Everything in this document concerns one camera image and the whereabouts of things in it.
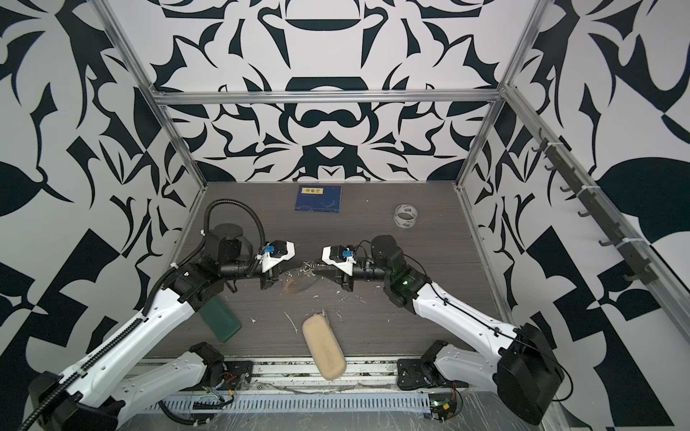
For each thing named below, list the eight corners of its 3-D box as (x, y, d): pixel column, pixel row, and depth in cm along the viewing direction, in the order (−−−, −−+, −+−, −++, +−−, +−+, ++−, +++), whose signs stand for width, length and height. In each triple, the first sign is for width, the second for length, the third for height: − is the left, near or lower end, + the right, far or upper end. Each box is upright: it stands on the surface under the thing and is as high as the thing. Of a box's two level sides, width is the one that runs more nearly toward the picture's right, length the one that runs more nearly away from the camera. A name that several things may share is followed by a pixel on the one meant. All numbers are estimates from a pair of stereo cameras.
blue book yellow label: (295, 212, 113) (294, 208, 111) (299, 188, 121) (298, 185, 120) (341, 212, 113) (341, 208, 111) (341, 189, 121) (341, 185, 120)
